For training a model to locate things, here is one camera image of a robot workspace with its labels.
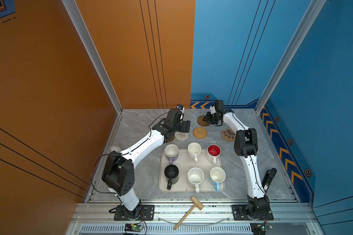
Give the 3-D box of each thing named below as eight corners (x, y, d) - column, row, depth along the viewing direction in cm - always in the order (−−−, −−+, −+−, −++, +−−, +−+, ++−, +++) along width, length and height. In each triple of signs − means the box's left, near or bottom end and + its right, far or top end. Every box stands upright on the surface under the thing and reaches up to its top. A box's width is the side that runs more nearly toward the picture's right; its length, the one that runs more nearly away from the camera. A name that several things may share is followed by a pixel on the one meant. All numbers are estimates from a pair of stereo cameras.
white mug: (184, 160, 93) (184, 153, 85) (190, 148, 99) (191, 140, 91) (195, 165, 91) (197, 158, 83) (201, 152, 97) (202, 144, 89)
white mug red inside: (207, 165, 91) (209, 160, 85) (205, 150, 98) (207, 144, 92) (220, 165, 91) (222, 160, 85) (217, 150, 98) (219, 144, 92)
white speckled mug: (187, 195, 80) (188, 190, 73) (187, 173, 88) (187, 167, 81) (203, 195, 80) (205, 190, 73) (201, 173, 88) (203, 167, 81)
